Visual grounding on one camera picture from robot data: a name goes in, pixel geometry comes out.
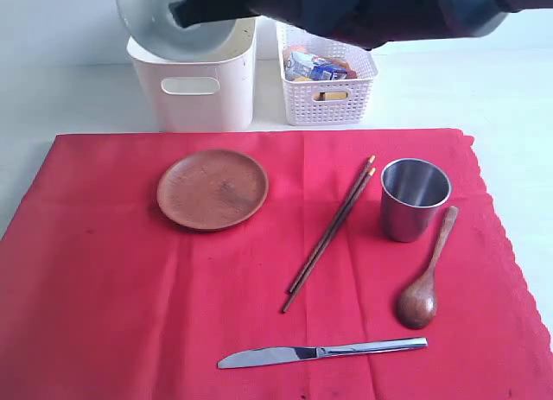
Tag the wooden chopstick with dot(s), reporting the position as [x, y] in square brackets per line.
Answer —
[341, 209]
[330, 238]

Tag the pale green ceramic bowl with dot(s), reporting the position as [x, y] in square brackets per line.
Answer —
[151, 24]

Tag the stainless steel cup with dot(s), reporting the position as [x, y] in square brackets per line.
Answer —
[413, 190]

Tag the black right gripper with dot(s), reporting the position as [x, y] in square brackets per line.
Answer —
[191, 12]

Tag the white perforated plastic basket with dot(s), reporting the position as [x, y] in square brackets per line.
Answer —
[301, 109]

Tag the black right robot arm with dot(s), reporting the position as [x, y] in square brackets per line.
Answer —
[366, 24]

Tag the red table cloth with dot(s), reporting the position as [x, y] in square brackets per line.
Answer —
[102, 297]

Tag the cream plastic bin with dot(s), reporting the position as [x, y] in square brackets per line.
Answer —
[211, 95]

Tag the wooden spoon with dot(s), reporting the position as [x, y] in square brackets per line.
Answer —
[417, 304]

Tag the blue white milk carton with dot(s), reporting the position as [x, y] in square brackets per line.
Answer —
[305, 65]

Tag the silver table knife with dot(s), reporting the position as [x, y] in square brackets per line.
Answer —
[289, 354]

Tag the brown wooden plate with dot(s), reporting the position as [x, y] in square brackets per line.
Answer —
[212, 190]

